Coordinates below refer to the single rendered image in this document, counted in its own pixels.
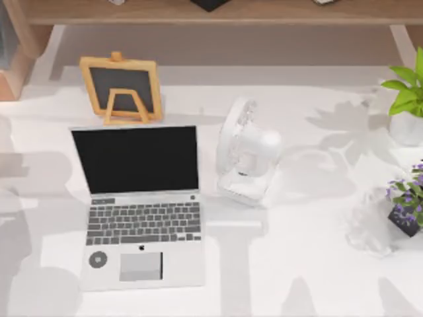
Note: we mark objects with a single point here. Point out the white desk fan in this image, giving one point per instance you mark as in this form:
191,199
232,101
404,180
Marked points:
246,155

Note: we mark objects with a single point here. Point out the silver open laptop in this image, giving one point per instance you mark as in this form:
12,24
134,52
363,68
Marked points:
142,211

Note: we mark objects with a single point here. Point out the wooden framed blackboard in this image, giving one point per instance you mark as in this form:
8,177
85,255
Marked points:
121,86

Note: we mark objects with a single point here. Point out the wooden shelf unit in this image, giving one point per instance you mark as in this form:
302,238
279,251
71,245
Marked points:
198,16

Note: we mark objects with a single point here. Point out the black object on shelf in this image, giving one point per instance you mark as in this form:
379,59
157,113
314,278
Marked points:
209,4

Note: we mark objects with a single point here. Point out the small white object on shelf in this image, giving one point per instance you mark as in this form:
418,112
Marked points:
116,1

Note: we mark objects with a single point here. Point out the small grey object on shelf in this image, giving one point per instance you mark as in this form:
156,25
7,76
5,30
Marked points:
324,1

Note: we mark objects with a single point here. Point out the purple flowers in dark pot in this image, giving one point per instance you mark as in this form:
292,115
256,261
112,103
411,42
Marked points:
407,204

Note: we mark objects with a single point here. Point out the green plant in white pot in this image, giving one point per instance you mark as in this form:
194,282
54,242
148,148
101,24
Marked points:
407,99

